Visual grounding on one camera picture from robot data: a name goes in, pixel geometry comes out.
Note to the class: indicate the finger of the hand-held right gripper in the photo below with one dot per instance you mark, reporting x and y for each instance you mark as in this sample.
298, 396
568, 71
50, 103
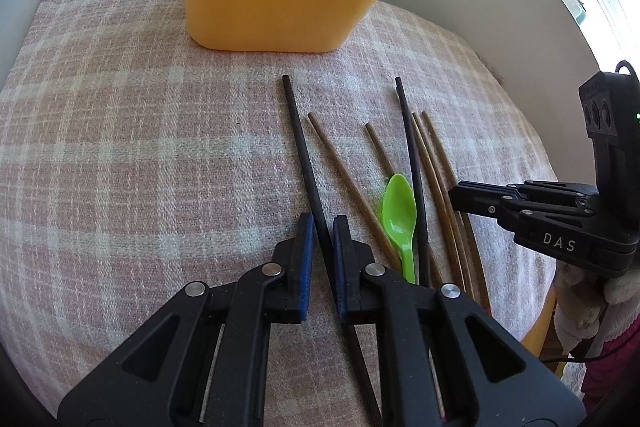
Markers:
480, 199

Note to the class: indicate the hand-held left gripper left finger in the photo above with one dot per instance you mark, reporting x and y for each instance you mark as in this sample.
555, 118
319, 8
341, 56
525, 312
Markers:
306, 257

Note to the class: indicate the green plastic spoon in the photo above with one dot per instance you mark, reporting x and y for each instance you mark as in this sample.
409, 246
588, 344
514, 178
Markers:
398, 207

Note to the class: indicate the pink plaid cloth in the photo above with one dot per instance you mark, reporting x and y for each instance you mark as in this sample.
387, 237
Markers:
125, 157

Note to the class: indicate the person's right hand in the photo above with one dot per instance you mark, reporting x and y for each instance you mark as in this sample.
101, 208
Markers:
575, 307

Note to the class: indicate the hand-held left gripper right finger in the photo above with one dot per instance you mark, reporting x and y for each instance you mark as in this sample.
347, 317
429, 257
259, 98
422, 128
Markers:
340, 257

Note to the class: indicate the black chopstick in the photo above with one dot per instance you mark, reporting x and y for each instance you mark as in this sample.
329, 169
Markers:
302, 147
411, 142

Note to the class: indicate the person's right forearm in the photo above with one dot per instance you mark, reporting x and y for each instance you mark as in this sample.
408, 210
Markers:
617, 357

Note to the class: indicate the yellow wooden furniture edge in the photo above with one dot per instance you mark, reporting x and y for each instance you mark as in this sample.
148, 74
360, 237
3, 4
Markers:
540, 327

